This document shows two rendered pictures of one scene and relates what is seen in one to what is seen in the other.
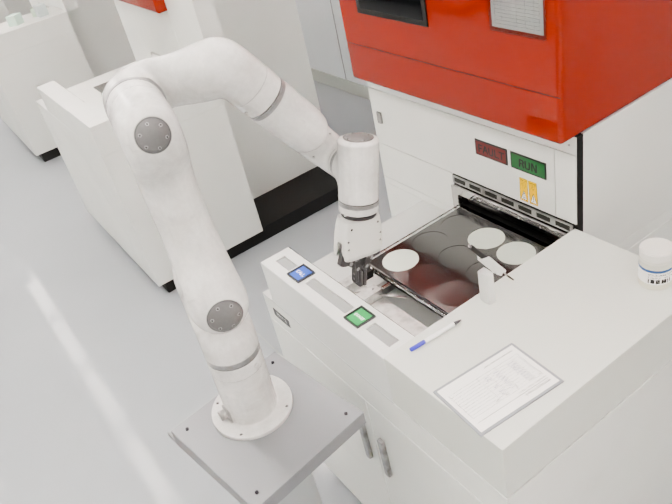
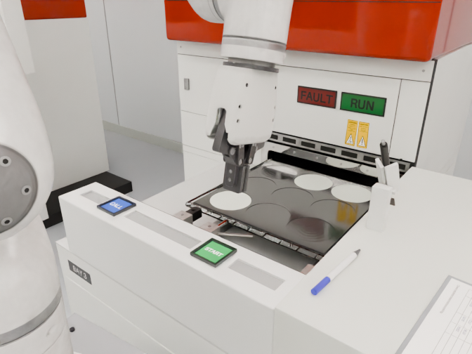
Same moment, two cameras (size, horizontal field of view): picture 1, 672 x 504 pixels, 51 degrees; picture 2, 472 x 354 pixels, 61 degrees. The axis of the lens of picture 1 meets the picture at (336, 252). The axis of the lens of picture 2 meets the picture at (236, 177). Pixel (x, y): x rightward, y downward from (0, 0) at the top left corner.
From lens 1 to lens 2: 1.04 m
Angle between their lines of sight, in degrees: 23
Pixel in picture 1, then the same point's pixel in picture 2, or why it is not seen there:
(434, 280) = (278, 218)
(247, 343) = (37, 284)
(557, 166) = (402, 98)
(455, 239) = (282, 182)
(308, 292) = (130, 225)
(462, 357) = (395, 299)
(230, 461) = not seen: outside the picture
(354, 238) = (248, 101)
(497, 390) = not seen: outside the picture
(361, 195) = (272, 20)
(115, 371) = not seen: outside the picture
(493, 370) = (458, 315)
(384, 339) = (260, 280)
